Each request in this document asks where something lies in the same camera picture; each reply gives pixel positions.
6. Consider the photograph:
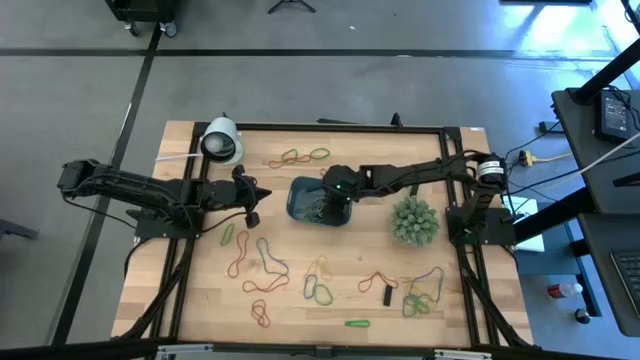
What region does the large grey-blue rubber band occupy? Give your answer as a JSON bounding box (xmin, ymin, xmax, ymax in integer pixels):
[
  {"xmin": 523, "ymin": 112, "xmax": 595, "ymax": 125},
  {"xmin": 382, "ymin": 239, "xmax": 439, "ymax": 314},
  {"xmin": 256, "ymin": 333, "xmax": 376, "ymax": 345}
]
[{"xmin": 409, "ymin": 266, "xmax": 446, "ymax": 305}]

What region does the white cable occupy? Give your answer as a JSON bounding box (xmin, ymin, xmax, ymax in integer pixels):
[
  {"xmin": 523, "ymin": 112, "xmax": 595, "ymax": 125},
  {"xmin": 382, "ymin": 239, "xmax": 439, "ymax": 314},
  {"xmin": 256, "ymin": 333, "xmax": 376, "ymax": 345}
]
[{"xmin": 549, "ymin": 130, "xmax": 640, "ymax": 187}]

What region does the black tripod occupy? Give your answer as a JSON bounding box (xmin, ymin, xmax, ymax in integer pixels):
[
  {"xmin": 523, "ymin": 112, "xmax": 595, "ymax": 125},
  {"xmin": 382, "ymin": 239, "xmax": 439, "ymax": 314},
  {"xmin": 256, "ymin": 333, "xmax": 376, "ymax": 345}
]
[{"xmin": 267, "ymin": 0, "xmax": 317, "ymax": 15}]

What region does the black keyboard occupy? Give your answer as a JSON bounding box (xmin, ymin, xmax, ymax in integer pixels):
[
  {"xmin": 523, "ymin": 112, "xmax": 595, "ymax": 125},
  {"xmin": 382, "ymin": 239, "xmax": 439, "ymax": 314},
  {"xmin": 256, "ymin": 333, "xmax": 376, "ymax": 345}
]
[{"xmin": 608, "ymin": 249, "xmax": 640, "ymax": 306}]

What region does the teal plastic bin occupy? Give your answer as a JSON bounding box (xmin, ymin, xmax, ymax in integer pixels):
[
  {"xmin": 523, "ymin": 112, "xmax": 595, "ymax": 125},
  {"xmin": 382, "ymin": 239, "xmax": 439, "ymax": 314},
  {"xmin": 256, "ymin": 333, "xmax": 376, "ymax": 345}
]
[{"xmin": 285, "ymin": 175, "xmax": 354, "ymax": 228}]

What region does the black rig crossbeam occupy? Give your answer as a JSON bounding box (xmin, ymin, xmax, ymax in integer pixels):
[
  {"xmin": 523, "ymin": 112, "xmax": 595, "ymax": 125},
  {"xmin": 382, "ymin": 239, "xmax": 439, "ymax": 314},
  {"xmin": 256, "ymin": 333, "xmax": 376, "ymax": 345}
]
[{"xmin": 0, "ymin": 337, "xmax": 640, "ymax": 360}]

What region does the black desk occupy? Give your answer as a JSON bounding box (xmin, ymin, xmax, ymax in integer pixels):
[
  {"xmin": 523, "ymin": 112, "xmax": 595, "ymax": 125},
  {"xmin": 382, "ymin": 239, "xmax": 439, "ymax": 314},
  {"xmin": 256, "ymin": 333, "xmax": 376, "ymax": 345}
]
[
  {"xmin": 551, "ymin": 85, "xmax": 640, "ymax": 216},
  {"xmin": 577, "ymin": 212, "xmax": 640, "ymax": 339}
]

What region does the black diagonal pole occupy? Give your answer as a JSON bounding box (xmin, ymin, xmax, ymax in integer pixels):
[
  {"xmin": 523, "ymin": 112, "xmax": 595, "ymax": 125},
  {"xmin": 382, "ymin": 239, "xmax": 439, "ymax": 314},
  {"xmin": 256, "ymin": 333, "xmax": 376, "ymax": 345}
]
[{"xmin": 572, "ymin": 37, "xmax": 640, "ymax": 105}]

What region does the grey chair base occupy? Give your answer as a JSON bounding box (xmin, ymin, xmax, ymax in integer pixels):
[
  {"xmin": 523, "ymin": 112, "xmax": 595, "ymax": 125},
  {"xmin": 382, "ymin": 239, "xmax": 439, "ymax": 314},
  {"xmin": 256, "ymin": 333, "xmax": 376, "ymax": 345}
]
[{"xmin": 0, "ymin": 217, "xmax": 39, "ymax": 241}]

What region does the yellow rubber band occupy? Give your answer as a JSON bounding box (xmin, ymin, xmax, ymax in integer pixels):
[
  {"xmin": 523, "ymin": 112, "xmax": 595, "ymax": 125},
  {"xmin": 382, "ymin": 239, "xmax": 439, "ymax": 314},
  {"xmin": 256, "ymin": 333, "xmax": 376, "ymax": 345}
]
[
  {"xmin": 299, "ymin": 198, "xmax": 326, "ymax": 221},
  {"xmin": 303, "ymin": 255, "xmax": 334, "ymax": 282}
]

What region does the white cylindrical camera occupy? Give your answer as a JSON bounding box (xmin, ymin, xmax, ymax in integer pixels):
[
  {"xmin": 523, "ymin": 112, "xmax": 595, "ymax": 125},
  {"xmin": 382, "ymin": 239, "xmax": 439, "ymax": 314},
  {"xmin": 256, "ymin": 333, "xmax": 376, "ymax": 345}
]
[{"xmin": 199, "ymin": 115, "xmax": 245, "ymax": 167}]

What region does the teal rubber band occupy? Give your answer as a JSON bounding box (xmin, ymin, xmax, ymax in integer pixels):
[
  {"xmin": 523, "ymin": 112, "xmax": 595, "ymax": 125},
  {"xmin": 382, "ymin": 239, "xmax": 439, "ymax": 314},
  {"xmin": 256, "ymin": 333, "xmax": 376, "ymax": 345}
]
[
  {"xmin": 297, "ymin": 197, "xmax": 324, "ymax": 219},
  {"xmin": 256, "ymin": 237, "xmax": 290, "ymax": 277}
]

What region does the green artificial succulent plant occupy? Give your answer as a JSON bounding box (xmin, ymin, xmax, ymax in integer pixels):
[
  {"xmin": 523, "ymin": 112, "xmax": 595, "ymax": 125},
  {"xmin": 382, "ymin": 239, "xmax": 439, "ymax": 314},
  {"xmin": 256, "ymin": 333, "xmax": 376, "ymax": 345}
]
[{"xmin": 390, "ymin": 195, "xmax": 441, "ymax": 248}]

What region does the black wheeled cart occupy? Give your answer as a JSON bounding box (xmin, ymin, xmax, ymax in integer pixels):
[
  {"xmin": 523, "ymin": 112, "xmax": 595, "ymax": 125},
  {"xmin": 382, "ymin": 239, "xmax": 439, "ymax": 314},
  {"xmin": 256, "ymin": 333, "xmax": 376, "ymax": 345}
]
[{"xmin": 103, "ymin": 0, "xmax": 180, "ymax": 39}]

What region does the white box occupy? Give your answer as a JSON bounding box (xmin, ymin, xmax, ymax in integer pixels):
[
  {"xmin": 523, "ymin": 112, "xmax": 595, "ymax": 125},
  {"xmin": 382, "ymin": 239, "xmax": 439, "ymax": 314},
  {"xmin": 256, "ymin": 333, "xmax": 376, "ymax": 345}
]
[{"xmin": 502, "ymin": 195, "xmax": 546, "ymax": 254}]

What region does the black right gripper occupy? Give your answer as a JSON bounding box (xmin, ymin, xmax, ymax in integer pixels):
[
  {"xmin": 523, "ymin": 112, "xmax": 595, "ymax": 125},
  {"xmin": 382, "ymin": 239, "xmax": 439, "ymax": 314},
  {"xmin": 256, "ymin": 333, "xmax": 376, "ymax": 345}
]
[{"xmin": 320, "ymin": 164, "xmax": 362, "ymax": 225}]

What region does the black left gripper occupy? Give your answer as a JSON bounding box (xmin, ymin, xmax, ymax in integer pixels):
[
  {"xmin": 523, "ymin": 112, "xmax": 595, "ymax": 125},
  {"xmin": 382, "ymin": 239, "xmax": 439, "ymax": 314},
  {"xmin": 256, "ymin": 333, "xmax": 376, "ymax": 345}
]
[{"xmin": 205, "ymin": 165, "xmax": 273, "ymax": 211}]

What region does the black power supply box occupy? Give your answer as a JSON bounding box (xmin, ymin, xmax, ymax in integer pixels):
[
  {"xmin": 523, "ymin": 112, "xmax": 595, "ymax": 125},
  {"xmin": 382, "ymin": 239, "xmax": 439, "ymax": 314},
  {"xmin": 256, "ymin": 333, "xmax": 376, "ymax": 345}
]
[{"xmin": 593, "ymin": 89, "xmax": 632, "ymax": 144}]

